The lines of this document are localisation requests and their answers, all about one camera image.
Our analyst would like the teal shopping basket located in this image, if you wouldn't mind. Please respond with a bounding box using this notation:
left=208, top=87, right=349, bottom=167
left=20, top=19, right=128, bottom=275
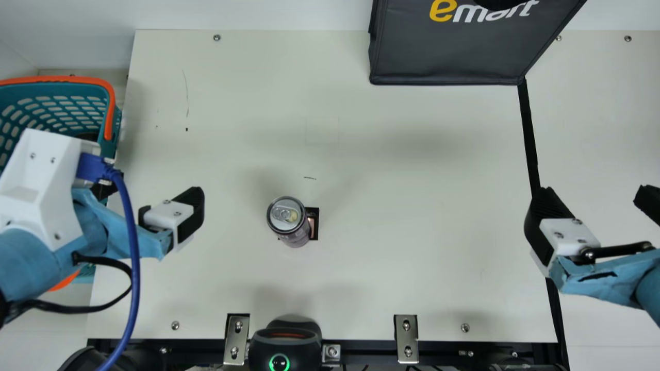
left=0, top=76, right=123, bottom=292

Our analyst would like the black strip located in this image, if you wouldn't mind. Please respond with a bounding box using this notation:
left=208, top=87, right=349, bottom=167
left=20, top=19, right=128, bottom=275
left=517, top=77, right=570, bottom=371

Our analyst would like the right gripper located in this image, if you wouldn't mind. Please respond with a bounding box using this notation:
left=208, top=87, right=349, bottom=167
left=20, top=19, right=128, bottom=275
left=524, top=184, right=660, bottom=328

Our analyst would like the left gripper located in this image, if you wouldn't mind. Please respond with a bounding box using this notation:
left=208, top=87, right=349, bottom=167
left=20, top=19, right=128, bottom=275
left=0, top=181, right=174, bottom=305

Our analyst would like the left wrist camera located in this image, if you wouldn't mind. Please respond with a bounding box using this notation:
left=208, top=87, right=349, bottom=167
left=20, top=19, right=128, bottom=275
left=0, top=129, right=102, bottom=251

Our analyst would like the purple can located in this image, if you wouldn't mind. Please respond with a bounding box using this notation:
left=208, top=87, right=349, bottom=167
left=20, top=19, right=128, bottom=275
left=267, top=196, right=312, bottom=249

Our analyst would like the dark grey bag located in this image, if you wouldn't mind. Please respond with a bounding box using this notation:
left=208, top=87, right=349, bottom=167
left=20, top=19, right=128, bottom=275
left=368, top=0, right=588, bottom=86

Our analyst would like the small square scanner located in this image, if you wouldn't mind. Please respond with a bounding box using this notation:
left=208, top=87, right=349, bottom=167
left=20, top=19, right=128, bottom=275
left=304, top=207, right=320, bottom=241

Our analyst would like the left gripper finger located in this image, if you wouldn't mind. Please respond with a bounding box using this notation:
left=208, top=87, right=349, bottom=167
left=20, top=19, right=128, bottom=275
left=138, top=187, right=205, bottom=253

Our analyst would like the blue cable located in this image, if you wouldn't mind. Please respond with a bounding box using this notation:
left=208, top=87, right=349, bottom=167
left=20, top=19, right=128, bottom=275
left=76, top=153, right=141, bottom=371

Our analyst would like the black device with green light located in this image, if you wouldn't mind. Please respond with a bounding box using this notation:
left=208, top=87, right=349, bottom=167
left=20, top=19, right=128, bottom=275
left=249, top=314, right=324, bottom=371

